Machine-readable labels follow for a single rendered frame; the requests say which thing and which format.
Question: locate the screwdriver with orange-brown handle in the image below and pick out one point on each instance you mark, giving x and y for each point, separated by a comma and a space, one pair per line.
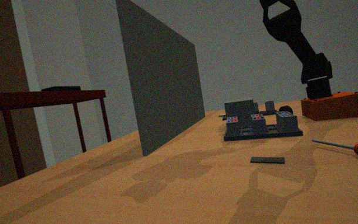
355, 148

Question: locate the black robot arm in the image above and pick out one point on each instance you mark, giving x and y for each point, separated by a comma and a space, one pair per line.
286, 27

